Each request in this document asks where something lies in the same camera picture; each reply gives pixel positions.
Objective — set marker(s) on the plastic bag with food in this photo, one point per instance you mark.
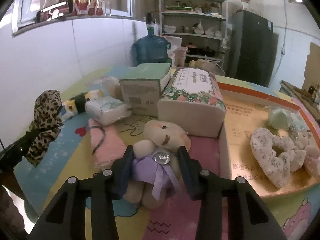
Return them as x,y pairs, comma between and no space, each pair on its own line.
210,67

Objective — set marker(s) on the orange rimmed cardboard tray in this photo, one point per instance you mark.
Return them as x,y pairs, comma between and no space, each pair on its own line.
247,110

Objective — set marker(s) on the beige bear pink dress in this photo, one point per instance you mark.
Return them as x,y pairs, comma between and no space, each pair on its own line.
304,141

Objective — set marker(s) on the white floral scrunchie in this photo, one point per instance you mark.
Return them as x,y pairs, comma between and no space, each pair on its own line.
277,156

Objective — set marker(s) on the blue water jug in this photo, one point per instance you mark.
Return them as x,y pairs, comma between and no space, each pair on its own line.
151,48

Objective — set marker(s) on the leopard print scrunchie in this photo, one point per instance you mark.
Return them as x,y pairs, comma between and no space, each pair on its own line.
45,125

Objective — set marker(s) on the floral tissue pack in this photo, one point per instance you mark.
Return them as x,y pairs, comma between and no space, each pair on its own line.
193,101

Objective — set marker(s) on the metal kitchen shelf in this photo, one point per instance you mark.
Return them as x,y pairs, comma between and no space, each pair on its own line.
201,24

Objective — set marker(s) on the beige bear purple ribbon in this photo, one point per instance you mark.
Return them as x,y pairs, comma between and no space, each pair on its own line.
155,170

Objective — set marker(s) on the yellow black plush toy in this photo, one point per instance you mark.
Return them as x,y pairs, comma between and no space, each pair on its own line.
76,104

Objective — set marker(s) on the small white tissue pack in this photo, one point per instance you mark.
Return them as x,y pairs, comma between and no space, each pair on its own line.
107,110

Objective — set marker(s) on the colourful cartoon mat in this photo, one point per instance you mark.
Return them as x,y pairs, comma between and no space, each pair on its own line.
294,206

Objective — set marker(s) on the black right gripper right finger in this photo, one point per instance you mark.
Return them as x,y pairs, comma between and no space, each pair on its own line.
248,215

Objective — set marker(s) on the phone on window sill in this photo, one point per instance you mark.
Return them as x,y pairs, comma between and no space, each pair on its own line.
57,10

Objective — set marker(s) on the glass jar on fridge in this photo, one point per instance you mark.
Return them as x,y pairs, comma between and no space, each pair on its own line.
245,4

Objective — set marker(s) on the dark refrigerator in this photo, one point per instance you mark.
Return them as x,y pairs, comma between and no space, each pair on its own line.
251,53

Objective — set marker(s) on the light blue tissue pack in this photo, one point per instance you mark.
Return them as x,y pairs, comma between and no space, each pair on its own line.
297,124

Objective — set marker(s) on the green soft ball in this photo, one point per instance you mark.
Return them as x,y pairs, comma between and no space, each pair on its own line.
279,118

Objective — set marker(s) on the green white tissue box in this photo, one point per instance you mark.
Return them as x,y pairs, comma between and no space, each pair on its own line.
143,86

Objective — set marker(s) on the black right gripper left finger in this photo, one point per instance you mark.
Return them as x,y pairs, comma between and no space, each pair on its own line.
64,216

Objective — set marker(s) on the kitchen counter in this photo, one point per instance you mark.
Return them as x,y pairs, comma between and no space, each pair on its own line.
302,96

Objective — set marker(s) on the pink folded cloth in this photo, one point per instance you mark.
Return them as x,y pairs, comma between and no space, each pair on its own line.
106,144

